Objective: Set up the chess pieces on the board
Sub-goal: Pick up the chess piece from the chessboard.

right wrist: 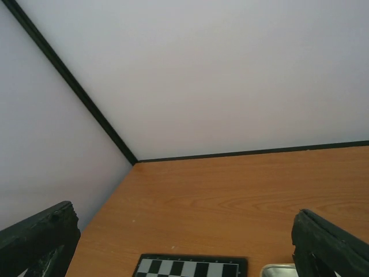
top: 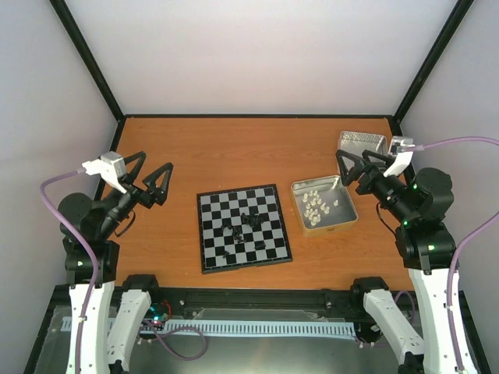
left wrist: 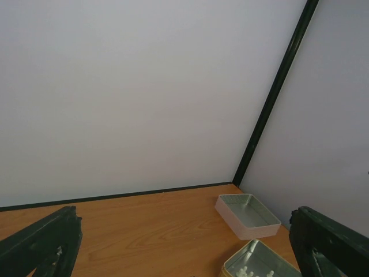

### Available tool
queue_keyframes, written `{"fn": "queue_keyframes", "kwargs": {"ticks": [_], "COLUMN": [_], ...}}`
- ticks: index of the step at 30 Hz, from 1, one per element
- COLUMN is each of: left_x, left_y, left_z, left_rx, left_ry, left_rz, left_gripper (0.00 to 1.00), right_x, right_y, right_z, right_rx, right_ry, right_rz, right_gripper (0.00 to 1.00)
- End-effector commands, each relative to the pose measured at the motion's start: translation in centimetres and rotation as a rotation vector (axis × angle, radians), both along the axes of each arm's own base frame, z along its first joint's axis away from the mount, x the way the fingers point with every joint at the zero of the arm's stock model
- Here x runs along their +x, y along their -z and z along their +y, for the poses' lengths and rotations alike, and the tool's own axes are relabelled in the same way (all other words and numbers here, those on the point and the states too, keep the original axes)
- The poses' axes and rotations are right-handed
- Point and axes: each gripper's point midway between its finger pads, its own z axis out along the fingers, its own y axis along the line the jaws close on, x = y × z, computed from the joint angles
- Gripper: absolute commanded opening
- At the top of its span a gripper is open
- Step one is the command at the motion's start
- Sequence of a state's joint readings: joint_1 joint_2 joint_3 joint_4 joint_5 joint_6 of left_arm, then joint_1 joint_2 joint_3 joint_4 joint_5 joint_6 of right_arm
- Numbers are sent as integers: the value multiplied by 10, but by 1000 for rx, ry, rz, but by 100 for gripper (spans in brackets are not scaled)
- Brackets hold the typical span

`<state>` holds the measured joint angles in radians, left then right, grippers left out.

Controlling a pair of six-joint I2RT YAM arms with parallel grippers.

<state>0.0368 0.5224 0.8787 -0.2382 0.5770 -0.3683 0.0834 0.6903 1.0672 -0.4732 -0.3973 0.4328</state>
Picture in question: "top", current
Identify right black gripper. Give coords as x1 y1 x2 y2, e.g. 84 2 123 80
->
335 147 414 221

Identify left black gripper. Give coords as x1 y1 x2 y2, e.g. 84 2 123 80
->
99 150 175 236

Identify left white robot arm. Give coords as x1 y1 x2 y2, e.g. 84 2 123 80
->
58 152 173 373

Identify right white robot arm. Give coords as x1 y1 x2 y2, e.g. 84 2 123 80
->
336 150 477 373

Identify open metal tin with pieces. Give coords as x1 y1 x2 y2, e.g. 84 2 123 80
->
291 175 358 237

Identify white chess pieces in tin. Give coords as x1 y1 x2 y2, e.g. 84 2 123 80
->
299 189 339 228

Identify black chess pieces cluster centre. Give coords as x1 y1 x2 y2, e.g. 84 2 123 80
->
221 224 244 243

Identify black chess pieces cluster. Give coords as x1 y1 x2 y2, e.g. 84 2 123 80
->
221 224 244 243
240 213 263 228

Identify black chess pieces cluster upper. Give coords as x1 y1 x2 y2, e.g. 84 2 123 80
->
240 213 263 228

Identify small circuit board with led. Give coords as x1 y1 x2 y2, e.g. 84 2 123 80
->
150 304 172 325

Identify pink-rimmed metal tin lid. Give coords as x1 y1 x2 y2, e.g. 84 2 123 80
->
338 131 388 157

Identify black and silver chessboard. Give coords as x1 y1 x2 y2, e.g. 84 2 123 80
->
196 184 292 274

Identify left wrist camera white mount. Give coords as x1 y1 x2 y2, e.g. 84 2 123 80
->
82 151 127 194

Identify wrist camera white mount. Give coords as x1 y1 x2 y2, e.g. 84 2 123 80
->
384 136 416 178
82 151 127 194

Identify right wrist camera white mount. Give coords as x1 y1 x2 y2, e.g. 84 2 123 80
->
384 136 416 178

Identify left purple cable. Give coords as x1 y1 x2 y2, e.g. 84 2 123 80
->
40 168 98 374

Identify black frame rail front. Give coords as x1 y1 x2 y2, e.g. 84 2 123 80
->
54 286 465 312

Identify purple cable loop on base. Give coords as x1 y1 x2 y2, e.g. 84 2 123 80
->
136 319 207 362

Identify light blue cable duct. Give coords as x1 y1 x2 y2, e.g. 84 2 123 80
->
62 317 356 338

